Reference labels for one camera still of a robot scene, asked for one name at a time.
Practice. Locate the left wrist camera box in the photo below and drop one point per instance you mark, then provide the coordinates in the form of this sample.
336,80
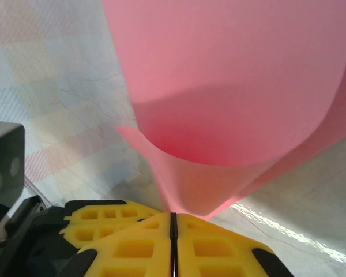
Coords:
5,161

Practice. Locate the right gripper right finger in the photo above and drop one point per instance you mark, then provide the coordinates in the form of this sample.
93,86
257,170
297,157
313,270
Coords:
213,254

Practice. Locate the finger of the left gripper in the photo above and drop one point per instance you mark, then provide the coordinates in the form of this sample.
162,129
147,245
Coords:
103,212
92,233

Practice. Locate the pink cloth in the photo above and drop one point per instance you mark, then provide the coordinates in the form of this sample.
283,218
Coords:
219,72

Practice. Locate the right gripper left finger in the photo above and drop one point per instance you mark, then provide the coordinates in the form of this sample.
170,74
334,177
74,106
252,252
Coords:
138,254

